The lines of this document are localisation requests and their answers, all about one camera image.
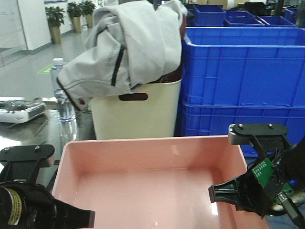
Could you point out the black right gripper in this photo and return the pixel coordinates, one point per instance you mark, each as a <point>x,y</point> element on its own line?
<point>244,191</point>

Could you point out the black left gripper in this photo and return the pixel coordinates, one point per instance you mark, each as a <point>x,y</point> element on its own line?
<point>25,204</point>

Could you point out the pink plastic bin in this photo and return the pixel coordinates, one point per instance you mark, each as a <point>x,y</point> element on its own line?
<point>157,183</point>

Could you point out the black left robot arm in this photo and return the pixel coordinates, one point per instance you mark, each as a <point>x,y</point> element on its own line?
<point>25,204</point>

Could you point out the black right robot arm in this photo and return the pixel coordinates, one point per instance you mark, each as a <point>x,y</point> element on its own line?
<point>293,164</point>

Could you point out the steel shelf table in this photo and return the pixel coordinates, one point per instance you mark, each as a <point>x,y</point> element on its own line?
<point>46,129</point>

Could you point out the cream white storage bin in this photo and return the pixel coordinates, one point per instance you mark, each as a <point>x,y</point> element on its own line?
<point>149,113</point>

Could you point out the green circuit board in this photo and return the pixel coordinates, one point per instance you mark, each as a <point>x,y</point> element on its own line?
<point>270,180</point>

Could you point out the clear water bottle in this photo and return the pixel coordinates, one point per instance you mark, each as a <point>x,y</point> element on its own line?
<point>67,116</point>

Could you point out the stacked large blue crates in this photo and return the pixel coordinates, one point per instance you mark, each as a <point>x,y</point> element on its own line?
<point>243,75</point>

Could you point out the grey jacket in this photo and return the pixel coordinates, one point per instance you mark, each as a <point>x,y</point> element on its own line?
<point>130,44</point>

